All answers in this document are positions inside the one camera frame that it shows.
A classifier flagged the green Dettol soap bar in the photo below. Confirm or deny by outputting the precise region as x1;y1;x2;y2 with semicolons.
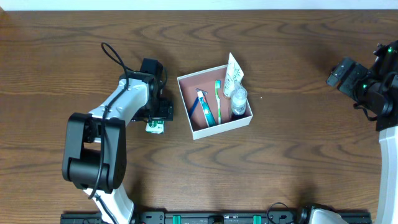
146;120;165;134

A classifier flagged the blue disposable razor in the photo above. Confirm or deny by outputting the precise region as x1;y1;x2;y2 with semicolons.
188;88;208;118

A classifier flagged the teal toothpaste tube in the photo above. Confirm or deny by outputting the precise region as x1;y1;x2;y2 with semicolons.
197;91;216;127

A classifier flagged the green white toothbrush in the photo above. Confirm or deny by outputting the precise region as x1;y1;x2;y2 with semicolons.
215;80;222;124

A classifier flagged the clear spray bottle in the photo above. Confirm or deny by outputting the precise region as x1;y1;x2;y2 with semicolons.
231;82;248;121

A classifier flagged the white cream tube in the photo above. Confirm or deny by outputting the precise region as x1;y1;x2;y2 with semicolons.
223;53;244;98

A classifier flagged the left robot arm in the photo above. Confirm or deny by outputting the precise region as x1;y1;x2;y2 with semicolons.
60;58;174;223

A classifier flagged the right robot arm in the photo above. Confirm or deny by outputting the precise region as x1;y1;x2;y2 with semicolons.
326;42;397;224

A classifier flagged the white cardboard box pink inside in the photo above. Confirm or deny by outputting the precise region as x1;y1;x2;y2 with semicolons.
177;65;253;140

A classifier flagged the black mounting rail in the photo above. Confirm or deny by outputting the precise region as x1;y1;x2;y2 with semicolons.
60;211;372;224

